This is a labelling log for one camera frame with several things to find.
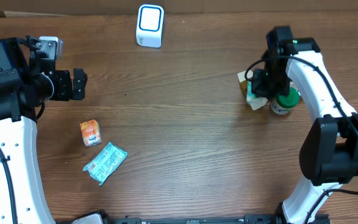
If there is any green lid jar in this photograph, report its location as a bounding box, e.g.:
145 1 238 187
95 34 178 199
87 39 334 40
270 87 300 115

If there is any teal Kleenex tissue pack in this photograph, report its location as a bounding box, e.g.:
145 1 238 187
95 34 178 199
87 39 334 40
246 82 259 104

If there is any beige Pantree bread bag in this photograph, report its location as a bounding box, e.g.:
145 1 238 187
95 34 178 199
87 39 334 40
237 70 301 111

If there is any orange Kleenex tissue pack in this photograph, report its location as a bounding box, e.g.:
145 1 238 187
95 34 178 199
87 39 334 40
80 119 102 147

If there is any teal wet wipes pack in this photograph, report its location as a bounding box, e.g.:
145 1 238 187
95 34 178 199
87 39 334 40
83 142 128 186

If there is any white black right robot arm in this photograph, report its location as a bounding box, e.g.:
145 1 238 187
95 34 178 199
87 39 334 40
245 26 358 223

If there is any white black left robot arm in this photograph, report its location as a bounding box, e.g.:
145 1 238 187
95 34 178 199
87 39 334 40
0 36 87 223

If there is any white barcode scanner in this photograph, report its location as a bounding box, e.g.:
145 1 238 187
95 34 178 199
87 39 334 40
135 4 165 48

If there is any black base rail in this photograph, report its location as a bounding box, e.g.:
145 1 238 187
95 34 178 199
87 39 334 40
57 210 332 224

